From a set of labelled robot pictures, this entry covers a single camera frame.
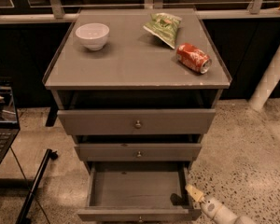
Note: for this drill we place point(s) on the white diagonal pillar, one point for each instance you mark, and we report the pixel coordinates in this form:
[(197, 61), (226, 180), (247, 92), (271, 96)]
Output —
[(268, 82)]

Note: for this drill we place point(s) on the black laptop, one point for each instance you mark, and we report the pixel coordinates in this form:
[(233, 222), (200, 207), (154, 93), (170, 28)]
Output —
[(9, 121)]

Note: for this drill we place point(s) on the white ceramic bowl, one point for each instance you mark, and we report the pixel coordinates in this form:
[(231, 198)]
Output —
[(92, 36)]

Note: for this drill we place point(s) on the black stand leg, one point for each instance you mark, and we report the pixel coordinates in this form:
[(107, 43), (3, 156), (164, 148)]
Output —
[(49, 155)]

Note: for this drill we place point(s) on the metal window railing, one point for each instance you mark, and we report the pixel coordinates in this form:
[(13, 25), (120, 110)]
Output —
[(146, 10)]

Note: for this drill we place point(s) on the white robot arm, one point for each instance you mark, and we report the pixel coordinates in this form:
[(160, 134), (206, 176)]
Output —
[(239, 219)]

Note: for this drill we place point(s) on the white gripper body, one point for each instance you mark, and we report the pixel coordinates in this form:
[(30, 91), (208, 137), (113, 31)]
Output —
[(210, 206)]

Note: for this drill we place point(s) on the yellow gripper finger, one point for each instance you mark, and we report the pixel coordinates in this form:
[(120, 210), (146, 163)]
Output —
[(196, 194)]

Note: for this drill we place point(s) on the grey middle drawer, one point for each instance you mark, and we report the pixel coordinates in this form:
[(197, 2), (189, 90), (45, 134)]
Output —
[(138, 152)]

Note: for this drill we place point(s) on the red soda can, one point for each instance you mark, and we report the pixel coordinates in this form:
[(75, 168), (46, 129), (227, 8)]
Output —
[(193, 58)]

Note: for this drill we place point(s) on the green chip bag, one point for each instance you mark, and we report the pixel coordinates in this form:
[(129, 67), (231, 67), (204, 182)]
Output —
[(164, 26)]

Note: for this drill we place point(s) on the grey bottom drawer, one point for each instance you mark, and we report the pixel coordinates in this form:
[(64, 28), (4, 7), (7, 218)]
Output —
[(140, 192)]

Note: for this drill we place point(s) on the grey drawer cabinet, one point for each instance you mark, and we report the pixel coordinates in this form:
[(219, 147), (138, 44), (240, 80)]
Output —
[(134, 70)]

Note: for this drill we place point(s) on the grey drawer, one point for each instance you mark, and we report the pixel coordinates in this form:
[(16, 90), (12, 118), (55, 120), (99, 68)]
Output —
[(138, 152), (140, 192), (136, 121)]

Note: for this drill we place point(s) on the grey top drawer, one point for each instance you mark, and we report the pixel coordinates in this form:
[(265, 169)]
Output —
[(136, 121)]

